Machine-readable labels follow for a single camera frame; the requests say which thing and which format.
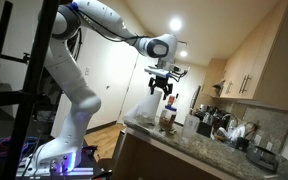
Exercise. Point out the clear jar with blue lid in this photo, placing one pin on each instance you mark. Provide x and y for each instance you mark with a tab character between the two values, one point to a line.
167	117

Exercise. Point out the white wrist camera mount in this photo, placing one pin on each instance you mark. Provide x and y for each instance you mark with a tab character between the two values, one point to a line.
157	71

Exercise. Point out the white and orange can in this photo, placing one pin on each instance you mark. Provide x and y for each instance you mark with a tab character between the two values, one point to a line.
171	100

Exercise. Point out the white door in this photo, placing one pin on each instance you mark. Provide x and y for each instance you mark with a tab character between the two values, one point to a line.
135	90

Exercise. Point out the small round ceiling light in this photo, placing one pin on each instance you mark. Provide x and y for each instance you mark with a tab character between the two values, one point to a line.
183	53

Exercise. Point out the light wood wall cabinet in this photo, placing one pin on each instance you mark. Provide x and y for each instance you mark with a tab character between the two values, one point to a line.
267	56

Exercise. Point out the black square container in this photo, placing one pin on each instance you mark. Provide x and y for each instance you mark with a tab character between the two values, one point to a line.
204	129

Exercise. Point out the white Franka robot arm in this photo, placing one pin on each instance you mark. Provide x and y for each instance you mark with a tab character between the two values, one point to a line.
71	80

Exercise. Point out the curved kitchen faucet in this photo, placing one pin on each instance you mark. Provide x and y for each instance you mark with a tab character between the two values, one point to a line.
230	119

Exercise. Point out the black tripod stand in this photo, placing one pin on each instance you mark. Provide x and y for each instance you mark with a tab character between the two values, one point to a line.
30	83

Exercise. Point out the large round ceiling light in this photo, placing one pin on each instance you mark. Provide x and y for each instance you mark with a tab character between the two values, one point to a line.
175	24

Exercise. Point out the white light switch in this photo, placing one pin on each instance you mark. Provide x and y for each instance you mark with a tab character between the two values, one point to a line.
87	71

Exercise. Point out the black toaster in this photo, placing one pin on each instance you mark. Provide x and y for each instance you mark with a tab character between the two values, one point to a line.
262	159

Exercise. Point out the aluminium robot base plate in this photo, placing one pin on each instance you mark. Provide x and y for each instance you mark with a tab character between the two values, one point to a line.
55	172

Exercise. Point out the small wood wall cabinet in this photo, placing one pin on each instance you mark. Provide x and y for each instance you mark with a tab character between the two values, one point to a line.
213	77

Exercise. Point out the white wall outlet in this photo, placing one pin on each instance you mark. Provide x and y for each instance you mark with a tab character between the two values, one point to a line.
269	146

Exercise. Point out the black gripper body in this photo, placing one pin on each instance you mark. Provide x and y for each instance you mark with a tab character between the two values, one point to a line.
161	83

